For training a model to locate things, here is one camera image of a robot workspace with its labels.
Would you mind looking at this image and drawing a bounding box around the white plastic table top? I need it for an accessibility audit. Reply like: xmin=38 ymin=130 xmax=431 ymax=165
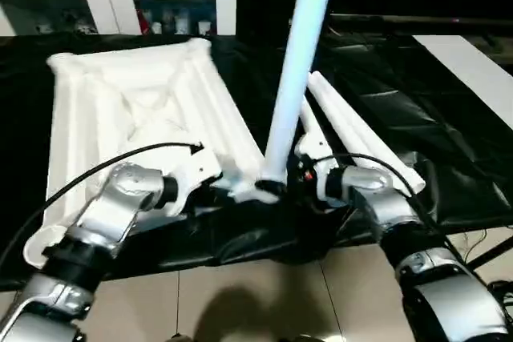
xmin=22 ymin=38 xmax=278 ymax=269

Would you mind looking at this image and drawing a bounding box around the black floor cable bundle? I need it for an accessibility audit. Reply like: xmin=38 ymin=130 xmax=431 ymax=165
xmin=461 ymin=226 xmax=513 ymax=311

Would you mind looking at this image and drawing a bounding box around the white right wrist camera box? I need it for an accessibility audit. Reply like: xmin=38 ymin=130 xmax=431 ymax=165
xmin=294 ymin=135 xmax=341 ymax=202

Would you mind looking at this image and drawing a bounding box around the dark horizontal rail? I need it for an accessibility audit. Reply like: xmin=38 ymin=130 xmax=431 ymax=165
xmin=329 ymin=12 xmax=513 ymax=30

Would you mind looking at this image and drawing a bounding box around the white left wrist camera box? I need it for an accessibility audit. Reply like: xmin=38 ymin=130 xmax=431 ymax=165
xmin=163 ymin=148 xmax=224 ymax=217

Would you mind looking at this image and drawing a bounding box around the black plastic mat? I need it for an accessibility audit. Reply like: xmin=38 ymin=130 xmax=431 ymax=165
xmin=0 ymin=32 xmax=513 ymax=293

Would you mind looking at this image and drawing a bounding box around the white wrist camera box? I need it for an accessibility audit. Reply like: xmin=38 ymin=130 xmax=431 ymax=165
xmin=294 ymin=135 xmax=341 ymax=202
xmin=163 ymin=148 xmax=224 ymax=217

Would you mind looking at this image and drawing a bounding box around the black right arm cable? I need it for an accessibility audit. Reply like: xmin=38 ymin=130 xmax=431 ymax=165
xmin=314 ymin=153 xmax=450 ymax=247

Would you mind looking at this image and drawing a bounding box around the white flat panel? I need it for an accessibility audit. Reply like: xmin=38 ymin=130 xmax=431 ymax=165
xmin=412 ymin=34 xmax=513 ymax=131

